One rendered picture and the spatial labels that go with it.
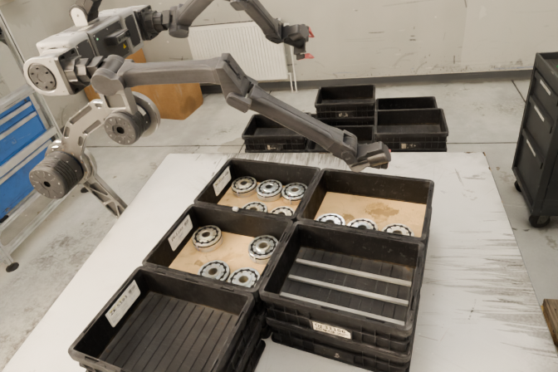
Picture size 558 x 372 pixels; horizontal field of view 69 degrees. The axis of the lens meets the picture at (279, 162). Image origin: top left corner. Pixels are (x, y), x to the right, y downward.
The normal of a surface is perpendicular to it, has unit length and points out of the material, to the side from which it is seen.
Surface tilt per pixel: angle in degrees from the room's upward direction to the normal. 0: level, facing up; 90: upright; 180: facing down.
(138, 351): 0
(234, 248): 0
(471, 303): 0
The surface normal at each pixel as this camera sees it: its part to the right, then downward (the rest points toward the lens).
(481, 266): -0.14, -0.83
